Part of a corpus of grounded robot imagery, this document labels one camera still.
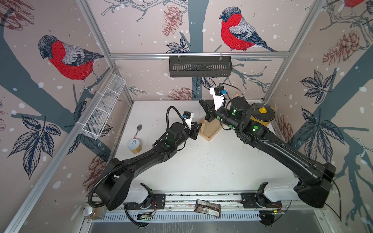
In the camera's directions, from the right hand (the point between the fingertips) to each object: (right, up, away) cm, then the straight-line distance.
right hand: (201, 99), depth 63 cm
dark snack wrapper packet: (+6, -54, +7) cm, 54 cm away
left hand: (+2, -11, +15) cm, 18 cm away
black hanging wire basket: (+3, +27, +41) cm, 49 cm away
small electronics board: (-27, -58, +7) cm, 64 cm away
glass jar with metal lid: (-49, -54, +5) cm, 74 cm away
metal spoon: (-43, -18, +40) cm, 61 cm away
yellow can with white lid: (-40, -27, +27) cm, 55 cm away
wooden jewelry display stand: (+7, -17, +32) cm, 37 cm away
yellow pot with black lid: (+44, -6, +32) cm, 55 cm away
